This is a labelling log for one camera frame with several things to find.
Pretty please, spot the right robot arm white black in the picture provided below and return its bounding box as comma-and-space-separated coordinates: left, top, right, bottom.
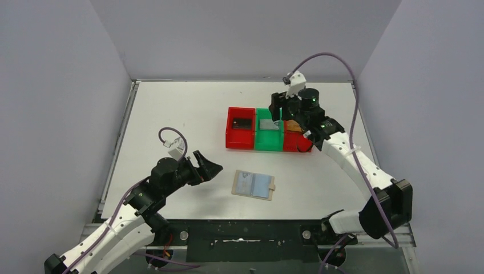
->
268, 88, 413, 244

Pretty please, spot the silver credit card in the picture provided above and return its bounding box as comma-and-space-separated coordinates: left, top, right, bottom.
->
259, 119, 280, 131

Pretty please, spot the right red plastic bin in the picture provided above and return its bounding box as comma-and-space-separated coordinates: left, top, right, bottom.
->
283, 121, 313, 153

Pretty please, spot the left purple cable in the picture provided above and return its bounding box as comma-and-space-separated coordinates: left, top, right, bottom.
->
60, 127, 188, 274

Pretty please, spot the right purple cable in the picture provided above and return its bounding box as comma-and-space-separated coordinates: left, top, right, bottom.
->
283, 52, 400, 274

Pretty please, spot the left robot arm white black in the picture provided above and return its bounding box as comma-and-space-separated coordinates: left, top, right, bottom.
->
44, 151, 223, 273

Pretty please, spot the red plastic bin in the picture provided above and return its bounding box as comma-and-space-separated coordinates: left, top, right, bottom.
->
283, 121, 313, 153
225, 107, 256, 150

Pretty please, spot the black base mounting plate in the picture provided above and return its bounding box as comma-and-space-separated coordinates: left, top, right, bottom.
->
94, 209, 360, 264

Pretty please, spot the left red plastic bin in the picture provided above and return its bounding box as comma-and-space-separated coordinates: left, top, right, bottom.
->
225, 107, 256, 150

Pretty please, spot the black credit card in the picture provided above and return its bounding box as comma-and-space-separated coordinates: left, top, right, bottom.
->
231, 118, 253, 130

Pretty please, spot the purple cable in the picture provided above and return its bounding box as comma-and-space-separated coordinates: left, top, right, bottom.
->
283, 52, 400, 274
60, 127, 188, 274

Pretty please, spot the green plastic bin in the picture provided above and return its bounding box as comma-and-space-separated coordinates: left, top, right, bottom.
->
254, 108, 284, 151

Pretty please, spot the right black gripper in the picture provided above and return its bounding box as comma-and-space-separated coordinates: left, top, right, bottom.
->
270, 90, 308, 126

